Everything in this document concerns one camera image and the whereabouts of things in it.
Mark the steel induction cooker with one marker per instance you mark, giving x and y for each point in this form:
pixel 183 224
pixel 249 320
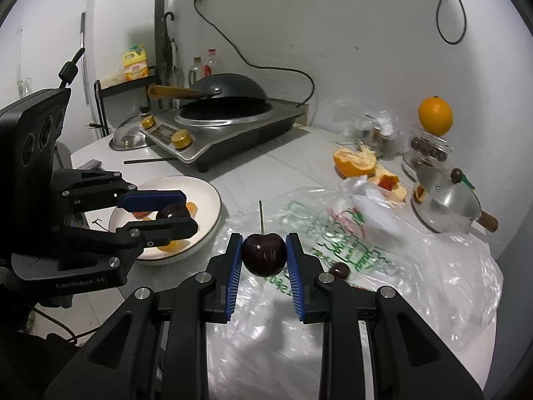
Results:
pixel 233 133

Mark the black metal rack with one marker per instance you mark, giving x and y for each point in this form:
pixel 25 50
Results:
pixel 125 85

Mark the half peeled orange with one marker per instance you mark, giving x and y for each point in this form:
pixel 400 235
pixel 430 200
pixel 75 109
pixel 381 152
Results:
pixel 354 162

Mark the red strawberry piece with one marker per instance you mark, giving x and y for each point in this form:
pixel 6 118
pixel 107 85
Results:
pixel 387 182

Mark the small steel lidded pot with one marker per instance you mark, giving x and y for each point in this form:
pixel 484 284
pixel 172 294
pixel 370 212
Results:
pixel 449 204

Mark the white round plate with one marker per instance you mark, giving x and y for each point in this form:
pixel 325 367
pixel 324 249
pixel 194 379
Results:
pixel 200 191

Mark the crumpled clear bag with cups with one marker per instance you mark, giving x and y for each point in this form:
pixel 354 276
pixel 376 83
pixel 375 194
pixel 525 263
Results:
pixel 374 133

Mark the clear printed plastic bag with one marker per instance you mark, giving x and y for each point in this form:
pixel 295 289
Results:
pixel 416 266

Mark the dark glass bottle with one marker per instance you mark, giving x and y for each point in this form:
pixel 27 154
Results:
pixel 195 73

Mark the dark metal object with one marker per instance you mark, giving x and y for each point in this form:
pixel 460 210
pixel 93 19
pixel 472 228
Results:
pixel 92 164

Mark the glass jar with chestnuts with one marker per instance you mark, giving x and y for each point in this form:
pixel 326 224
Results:
pixel 429 148

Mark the yellow detergent bottle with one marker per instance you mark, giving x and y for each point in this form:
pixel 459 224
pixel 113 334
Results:
pixel 135 64

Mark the whole orange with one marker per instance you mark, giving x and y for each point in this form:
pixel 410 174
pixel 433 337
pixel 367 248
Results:
pixel 435 116

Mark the thin black stick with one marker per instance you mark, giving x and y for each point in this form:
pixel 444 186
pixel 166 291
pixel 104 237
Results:
pixel 150 160

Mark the steel pot lid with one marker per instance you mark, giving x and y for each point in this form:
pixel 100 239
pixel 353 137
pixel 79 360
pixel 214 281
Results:
pixel 129 137

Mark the metal wall rail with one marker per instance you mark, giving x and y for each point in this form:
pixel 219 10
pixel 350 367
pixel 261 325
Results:
pixel 83 58

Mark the red capped clear bottle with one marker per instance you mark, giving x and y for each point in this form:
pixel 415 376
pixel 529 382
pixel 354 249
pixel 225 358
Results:
pixel 211 64

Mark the white dish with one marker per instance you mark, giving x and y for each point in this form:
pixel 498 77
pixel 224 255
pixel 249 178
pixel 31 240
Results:
pixel 409 168

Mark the dark red cherry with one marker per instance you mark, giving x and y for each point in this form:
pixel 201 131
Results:
pixel 173 211
pixel 339 271
pixel 264 256

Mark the orange peel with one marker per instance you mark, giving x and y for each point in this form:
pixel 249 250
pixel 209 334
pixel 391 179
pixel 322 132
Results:
pixel 397 193

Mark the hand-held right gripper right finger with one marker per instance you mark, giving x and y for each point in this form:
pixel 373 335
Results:
pixel 296 277

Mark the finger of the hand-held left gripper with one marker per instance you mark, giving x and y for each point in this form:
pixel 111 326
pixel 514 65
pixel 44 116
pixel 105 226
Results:
pixel 154 200
pixel 166 229

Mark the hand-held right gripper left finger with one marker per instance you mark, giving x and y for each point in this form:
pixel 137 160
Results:
pixel 233 275

